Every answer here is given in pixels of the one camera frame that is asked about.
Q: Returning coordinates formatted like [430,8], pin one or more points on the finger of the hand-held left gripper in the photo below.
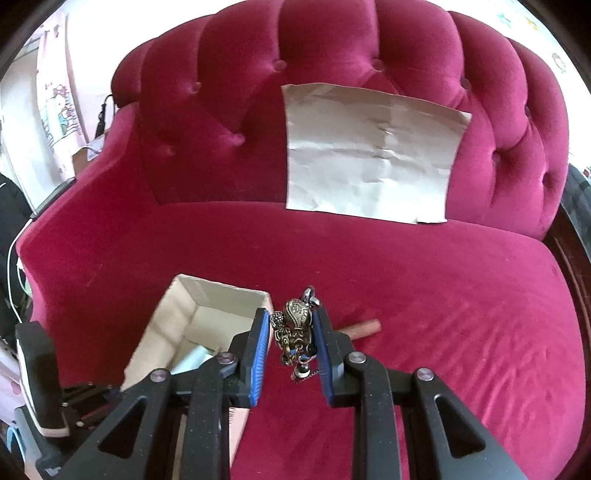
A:
[90,401]

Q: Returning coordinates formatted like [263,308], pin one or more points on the dark striped cloth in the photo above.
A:
[579,194]

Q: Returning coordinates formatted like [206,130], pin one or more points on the small brown cardboard carton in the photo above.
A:
[85,161]

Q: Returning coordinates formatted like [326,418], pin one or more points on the pink tufted velvet sofa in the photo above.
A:
[415,286]

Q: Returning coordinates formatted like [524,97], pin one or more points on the pink cylindrical stick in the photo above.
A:
[364,328]

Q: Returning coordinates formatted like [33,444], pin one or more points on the black upright device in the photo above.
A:
[102,120]

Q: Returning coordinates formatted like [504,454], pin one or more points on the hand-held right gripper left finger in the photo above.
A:
[261,355]

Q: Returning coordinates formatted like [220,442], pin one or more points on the cardboard box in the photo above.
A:
[152,341]

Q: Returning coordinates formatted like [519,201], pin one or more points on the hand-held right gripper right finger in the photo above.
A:
[322,360]

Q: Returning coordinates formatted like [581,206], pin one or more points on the cartoon cat printed curtain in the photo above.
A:
[57,110]

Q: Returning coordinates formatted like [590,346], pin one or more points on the pale blue cosmetic tube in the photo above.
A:
[191,360]

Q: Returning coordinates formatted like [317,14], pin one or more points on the cartoon wall sticker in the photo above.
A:
[560,62]

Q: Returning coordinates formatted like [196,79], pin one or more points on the pale cloth pile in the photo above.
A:
[11,415]

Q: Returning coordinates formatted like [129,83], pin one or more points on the black flat panel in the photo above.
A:
[51,198]

